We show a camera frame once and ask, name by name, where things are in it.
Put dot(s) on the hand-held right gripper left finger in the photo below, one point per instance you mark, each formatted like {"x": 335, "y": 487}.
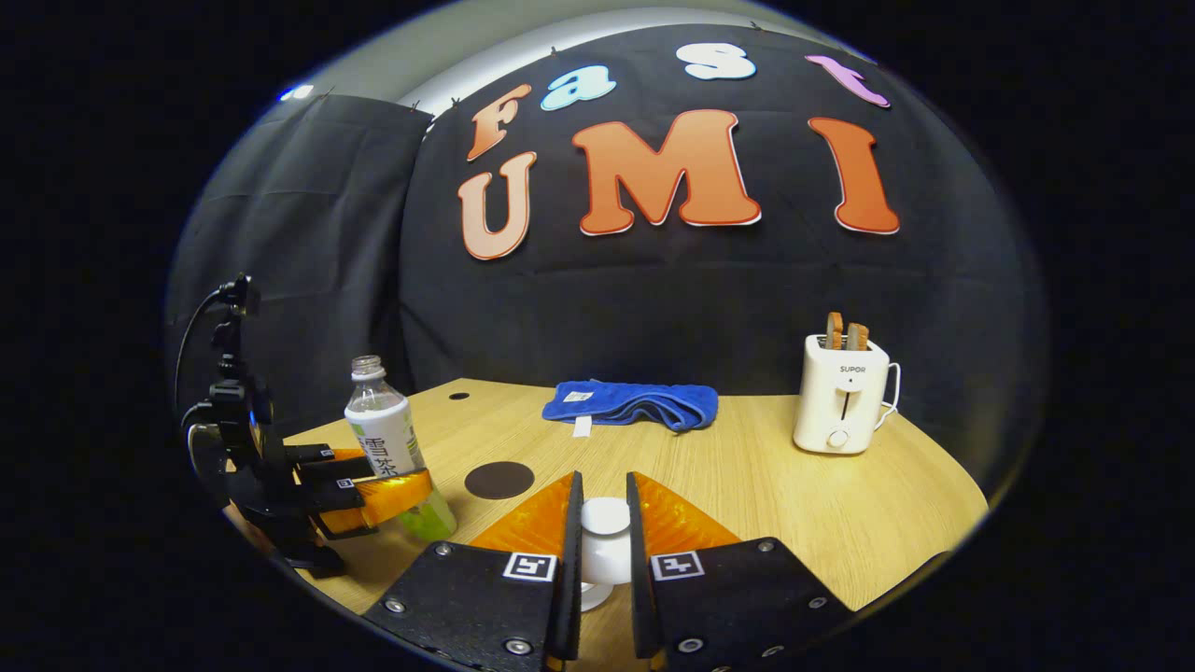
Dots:
{"x": 571, "y": 597}

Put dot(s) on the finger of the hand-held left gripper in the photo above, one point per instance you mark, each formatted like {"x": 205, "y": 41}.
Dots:
{"x": 392, "y": 495}
{"x": 322, "y": 457}

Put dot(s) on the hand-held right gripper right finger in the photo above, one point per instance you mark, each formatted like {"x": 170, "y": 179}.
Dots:
{"x": 639, "y": 607}

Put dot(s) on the white teacup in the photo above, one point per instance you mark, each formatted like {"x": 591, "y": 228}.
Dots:
{"x": 596, "y": 597}

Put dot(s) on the white teacup lid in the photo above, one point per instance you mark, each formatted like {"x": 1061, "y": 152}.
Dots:
{"x": 607, "y": 551}

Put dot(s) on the clear water bottle green label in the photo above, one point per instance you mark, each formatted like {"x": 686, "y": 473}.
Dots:
{"x": 383, "y": 434}

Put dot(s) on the round black coaster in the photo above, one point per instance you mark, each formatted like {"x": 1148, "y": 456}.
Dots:
{"x": 499, "y": 480}

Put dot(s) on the blue towel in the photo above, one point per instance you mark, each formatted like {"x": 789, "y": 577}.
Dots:
{"x": 635, "y": 403}

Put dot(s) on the white toaster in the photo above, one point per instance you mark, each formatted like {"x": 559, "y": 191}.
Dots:
{"x": 836, "y": 401}

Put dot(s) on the black backdrop cloth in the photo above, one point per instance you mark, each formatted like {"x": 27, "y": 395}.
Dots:
{"x": 672, "y": 308}

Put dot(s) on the toasted bread slice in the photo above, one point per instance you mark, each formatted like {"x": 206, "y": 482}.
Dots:
{"x": 835, "y": 331}
{"x": 857, "y": 337}

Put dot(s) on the ceiling light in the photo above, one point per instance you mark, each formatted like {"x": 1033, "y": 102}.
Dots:
{"x": 297, "y": 91}

